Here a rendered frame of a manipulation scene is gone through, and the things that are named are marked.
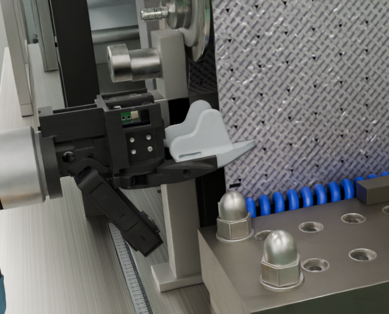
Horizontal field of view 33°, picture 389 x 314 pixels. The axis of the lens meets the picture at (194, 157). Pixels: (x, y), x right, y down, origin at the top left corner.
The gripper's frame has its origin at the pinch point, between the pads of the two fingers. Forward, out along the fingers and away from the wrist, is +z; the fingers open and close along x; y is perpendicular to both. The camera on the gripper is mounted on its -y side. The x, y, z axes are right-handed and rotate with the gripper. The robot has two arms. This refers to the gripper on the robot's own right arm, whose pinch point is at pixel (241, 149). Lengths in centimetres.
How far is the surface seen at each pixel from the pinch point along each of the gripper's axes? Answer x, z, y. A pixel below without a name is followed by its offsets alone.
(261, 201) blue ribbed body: -2.9, 0.8, -4.9
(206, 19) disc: -1.0, -2.9, 13.9
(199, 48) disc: 2.3, -3.0, 10.6
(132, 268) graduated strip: 14.1, -11.6, -18.8
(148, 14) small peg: 5.8, -7.2, 14.2
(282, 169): -0.3, 4.3, -2.9
